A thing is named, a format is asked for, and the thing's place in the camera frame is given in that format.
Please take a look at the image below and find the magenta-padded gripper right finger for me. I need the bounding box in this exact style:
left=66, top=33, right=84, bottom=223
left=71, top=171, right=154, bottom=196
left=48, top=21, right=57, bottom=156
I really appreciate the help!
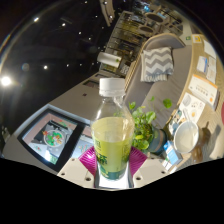
left=128, top=146, right=168, bottom=189

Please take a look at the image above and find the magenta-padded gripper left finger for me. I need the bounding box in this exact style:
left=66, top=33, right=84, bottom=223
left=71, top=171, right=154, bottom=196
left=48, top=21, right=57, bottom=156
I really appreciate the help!
left=57, top=145, right=99, bottom=190

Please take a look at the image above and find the green-labelled clear drink bottle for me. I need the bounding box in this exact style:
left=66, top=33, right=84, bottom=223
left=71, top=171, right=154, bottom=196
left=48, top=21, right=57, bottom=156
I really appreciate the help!
left=90, top=77, right=136, bottom=181

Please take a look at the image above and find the small light blue carton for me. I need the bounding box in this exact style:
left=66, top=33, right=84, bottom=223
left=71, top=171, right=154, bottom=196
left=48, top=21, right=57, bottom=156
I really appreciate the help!
left=163, top=139, right=183, bottom=166

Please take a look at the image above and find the green potted plant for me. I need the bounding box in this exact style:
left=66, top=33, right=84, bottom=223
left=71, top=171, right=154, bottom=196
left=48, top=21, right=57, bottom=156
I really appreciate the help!
left=128, top=96, right=174, bottom=156

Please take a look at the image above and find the dark framed decorated window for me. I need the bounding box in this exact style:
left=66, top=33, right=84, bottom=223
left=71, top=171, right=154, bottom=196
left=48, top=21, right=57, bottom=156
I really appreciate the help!
left=16, top=108, right=94, bottom=166

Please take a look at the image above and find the brown ceramic mug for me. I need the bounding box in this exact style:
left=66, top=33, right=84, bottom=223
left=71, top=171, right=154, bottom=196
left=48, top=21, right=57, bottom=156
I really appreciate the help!
left=173, top=120, right=212, bottom=155

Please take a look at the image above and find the grey curved sofa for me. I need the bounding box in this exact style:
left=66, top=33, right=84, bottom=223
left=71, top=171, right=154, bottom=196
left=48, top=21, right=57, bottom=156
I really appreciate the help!
left=123, top=32, right=194, bottom=131

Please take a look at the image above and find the grey chevron cushion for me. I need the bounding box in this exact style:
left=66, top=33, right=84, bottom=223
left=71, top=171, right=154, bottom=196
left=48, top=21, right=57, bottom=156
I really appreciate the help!
left=139, top=46, right=175, bottom=83

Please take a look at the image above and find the white round column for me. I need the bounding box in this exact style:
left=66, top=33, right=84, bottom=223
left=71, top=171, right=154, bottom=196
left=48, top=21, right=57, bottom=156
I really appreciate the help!
left=96, top=51, right=123, bottom=69

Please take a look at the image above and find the group of ceiling lights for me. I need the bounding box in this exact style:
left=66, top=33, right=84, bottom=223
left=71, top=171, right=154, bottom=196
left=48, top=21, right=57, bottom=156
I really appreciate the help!
left=0, top=16, right=111, bottom=88

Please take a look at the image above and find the white and blue card box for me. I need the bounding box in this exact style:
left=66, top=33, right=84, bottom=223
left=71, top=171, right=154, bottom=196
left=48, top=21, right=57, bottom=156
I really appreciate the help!
left=196, top=54, right=218, bottom=84

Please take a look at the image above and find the group of dining chairs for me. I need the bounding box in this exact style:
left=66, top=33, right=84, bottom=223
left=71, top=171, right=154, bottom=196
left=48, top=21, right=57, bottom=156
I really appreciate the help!
left=136, top=9, right=183, bottom=36

